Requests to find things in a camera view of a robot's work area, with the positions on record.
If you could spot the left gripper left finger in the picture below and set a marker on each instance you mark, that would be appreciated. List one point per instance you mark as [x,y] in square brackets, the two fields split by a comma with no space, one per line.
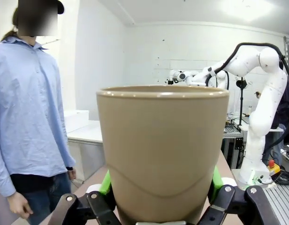
[97,208]

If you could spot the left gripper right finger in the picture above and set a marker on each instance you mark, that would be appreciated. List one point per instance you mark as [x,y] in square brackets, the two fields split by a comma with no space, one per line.
[224,204]

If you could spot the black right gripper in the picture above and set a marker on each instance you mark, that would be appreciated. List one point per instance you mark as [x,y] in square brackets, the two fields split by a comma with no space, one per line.
[172,80]

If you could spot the brown plastic cup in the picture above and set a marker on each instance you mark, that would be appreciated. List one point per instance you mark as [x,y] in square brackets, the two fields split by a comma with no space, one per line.
[163,145]

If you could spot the white plastic basket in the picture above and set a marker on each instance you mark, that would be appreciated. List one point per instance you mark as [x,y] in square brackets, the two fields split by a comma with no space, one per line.
[75,120]

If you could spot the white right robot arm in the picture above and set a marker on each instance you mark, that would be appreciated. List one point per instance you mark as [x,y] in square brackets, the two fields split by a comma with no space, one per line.
[263,105]

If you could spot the person's right forearm blue sleeve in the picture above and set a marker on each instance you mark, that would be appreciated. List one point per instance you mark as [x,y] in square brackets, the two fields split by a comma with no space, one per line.
[5,164]

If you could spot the person's left forearm blue sleeve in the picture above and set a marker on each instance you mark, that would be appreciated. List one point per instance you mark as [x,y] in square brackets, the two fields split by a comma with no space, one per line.
[65,147]

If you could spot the white table under basket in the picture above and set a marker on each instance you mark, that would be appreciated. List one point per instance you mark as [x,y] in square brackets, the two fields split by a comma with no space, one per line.
[88,133]

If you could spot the person's left hand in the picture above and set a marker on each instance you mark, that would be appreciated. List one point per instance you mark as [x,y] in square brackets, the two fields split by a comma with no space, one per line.
[72,174]

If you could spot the person's right hand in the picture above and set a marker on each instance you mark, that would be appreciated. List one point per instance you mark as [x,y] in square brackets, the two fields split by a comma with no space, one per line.
[19,206]

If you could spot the yellow red emergency stop button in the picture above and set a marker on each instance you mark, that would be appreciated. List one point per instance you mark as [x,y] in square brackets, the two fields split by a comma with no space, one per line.
[273,167]

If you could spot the black tripod stand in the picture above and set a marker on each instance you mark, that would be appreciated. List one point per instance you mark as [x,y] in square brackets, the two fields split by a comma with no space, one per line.
[241,98]

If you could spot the person in dark clothes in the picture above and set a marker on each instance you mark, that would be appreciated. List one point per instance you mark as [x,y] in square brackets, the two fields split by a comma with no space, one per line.
[283,110]

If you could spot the person in blue shirt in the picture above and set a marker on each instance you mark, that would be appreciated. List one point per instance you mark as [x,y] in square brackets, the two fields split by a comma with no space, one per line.
[24,105]

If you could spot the aluminium frame bench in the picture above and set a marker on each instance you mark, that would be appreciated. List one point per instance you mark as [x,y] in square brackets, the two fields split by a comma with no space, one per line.
[232,143]

